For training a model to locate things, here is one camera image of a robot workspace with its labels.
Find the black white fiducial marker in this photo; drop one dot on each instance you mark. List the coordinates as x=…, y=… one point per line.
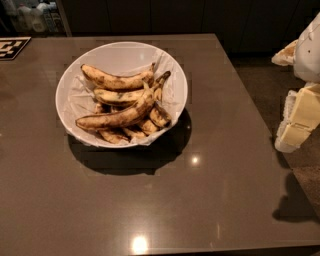
x=10, y=47

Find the bottom middle spotted banana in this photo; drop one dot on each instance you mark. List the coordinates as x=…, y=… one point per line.
x=134, y=133

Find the long front spotted banana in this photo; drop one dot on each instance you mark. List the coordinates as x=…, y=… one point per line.
x=124, y=118

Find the white bowl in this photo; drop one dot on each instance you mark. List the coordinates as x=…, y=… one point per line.
x=74, y=93

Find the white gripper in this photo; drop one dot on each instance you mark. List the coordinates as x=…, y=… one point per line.
x=308, y=53

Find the top spotted banana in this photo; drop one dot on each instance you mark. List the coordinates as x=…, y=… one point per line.
x=111, y=82

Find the small bottom right banana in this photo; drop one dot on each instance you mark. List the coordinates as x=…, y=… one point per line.
x=148, y=127

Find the right short spotted banana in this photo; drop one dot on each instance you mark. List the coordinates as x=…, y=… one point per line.
x=159, y=116

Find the white plastic jugs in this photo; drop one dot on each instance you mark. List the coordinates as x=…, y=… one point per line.
x=37, y=16

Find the bottom left spotted banana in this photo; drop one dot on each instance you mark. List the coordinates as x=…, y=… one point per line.
x=114, y=136

